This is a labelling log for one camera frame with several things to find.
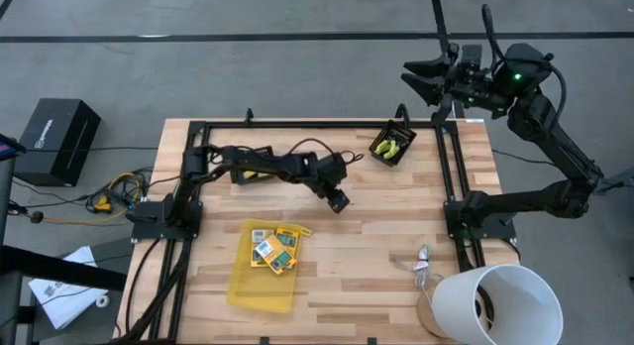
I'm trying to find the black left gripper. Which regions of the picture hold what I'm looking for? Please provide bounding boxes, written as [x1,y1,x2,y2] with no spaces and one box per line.
[306,151,352,216]

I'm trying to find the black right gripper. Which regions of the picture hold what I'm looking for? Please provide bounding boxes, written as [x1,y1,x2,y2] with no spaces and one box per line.
[398,54,502,109]

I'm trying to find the small black mesh basket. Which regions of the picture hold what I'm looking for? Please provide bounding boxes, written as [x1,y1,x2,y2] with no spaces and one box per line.
[229,145,276,186]
[368,119,418,168]

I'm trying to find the yellow translucent plastic tray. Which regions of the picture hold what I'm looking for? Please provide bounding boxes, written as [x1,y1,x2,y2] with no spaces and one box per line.
[226,218,309,315]

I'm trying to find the round cork base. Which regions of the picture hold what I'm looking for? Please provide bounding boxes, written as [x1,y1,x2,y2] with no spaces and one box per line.
[414,278,450,339]

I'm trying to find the white cylindrical lampshade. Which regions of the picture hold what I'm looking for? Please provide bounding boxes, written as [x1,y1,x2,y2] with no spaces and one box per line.
[431,264,565,345]

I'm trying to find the dark grey floor object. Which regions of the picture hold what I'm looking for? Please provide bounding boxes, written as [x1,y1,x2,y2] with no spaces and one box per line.
[589,167,634,196]

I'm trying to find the black stand beam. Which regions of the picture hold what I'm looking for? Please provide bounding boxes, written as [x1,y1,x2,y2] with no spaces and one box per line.
[0,244,128,292]

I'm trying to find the black cardboard box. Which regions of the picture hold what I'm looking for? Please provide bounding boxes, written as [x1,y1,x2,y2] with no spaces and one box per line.
[13,97,102,187]

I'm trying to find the white paper sheets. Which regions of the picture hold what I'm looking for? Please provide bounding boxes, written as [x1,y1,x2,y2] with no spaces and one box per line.
[28,245,109,330]

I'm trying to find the blue and red object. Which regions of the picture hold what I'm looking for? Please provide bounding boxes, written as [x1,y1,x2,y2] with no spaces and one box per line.
[0,133,27,163]

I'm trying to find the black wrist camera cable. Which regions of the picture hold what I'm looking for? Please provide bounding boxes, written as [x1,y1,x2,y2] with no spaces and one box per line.
[289,138,366,167]
[481,2,567,131]

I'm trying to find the white cable bundle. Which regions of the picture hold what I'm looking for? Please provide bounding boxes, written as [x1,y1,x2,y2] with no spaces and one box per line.
[388,243,445,291]

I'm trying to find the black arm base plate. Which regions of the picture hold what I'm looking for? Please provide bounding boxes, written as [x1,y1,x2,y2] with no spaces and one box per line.
[444,199,517,240]
[131,200,204,241]

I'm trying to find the black cable bundle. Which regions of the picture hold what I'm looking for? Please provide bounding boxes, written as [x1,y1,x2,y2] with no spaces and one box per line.
[114,235,194,344]

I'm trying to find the yellow cable connector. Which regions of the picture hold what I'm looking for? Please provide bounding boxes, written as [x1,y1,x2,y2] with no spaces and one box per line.
[92,194,114,215]

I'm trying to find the yellow floor cable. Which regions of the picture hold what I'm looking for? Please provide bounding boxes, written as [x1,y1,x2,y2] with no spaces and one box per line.
[42,171,148,226]

